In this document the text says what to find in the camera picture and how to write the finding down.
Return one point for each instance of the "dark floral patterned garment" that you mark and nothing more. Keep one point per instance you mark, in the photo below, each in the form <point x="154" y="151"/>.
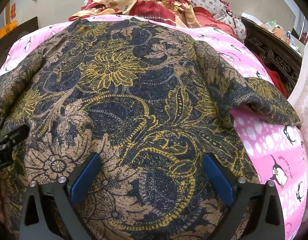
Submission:
<point x="134" y="119"/>

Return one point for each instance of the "white upholstered chair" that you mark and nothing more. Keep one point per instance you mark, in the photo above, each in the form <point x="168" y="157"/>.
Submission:
<point x="299" y="100"/>

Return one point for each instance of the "dark carved wooden headboard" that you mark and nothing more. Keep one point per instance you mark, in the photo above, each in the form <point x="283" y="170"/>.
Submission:
<point x="274" y="53"/>

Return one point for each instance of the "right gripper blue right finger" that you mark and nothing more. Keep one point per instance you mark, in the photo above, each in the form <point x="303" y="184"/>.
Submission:
<point x="266" y="218"/>

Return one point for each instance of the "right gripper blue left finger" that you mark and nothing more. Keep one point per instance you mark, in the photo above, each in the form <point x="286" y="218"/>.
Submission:
<point x="63" y="195"/>

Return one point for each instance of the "orange box on floor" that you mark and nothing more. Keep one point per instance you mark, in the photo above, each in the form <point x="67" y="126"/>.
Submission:
<point x="8" y="28"/>

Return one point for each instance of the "pink penguin blanket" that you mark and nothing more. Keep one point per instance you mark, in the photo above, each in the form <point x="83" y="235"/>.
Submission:
<point x="266" y="139"/>

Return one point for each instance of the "red orange floral quilt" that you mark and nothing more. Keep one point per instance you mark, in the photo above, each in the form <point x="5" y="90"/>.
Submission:
<point x="173" y="12"/>

